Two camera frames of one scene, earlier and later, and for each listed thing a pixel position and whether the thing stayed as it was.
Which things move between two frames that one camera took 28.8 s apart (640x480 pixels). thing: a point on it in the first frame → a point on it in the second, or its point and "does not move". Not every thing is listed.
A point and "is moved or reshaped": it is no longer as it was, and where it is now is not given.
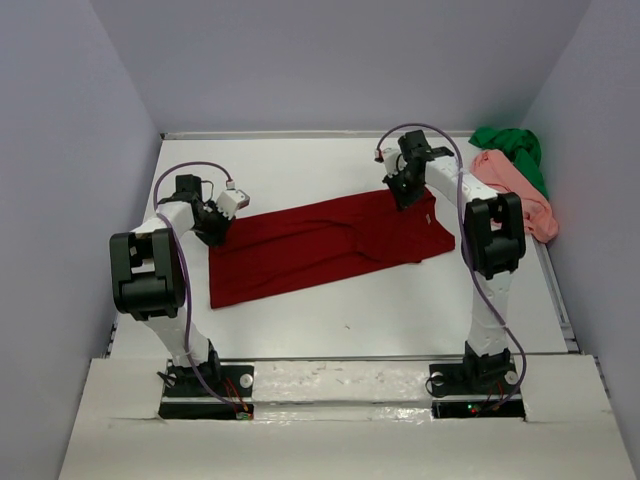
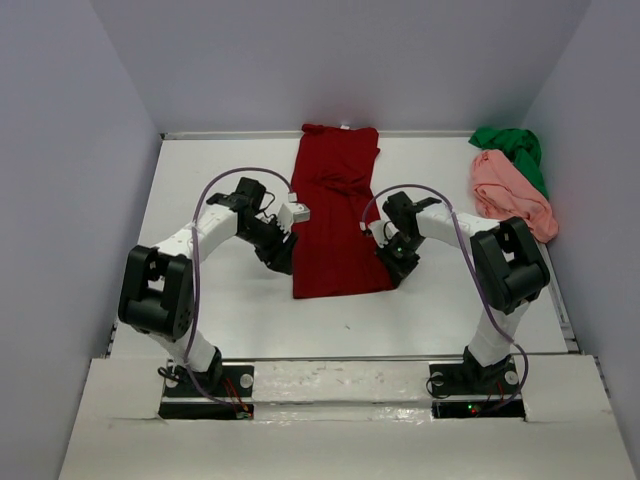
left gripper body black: x=213 y=226 → x=266 y=240
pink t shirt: x=495 y=168 does not move
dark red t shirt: x=271 y=251 is moved or reshaped
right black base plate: x=475 y=390 does not move
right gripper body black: x=407 y=190 → x=400 y=254
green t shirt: x=520 y=146 does not move
